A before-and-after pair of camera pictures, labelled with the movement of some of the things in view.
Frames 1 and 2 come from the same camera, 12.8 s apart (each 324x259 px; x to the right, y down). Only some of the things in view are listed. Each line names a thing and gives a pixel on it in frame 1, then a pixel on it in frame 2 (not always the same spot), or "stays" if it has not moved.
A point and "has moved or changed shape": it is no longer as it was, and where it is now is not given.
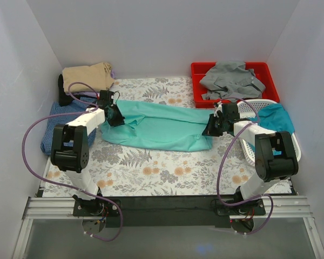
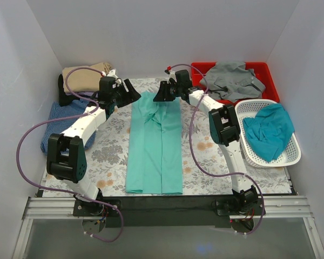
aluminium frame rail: (56, 209) stays
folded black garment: (63, 98) stays
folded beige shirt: (98, 76) stays
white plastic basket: (247, 109) stays
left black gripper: (115, 115) → (124, 92)
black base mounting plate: (160, 211) stays
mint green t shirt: (160, 127) has moved or changed shape
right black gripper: (213, 127) → (171, 90)
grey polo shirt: (231, 80) stays
